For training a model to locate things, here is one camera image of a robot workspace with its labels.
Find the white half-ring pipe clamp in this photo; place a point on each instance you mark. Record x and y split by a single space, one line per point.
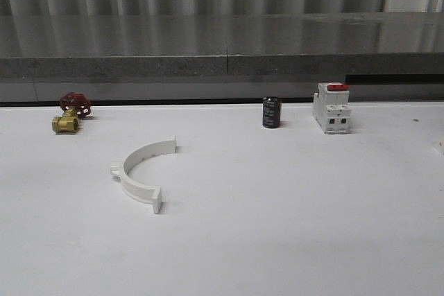
147 194

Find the black cylindrical capacitor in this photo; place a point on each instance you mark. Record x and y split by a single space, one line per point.
271 115

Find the grey stone counter ledge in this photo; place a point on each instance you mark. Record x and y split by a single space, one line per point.
160 59

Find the brass valve red handwheel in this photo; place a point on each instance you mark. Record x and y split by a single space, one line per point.
75 106

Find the white circuit breaker red switch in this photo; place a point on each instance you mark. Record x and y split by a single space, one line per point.
330 108

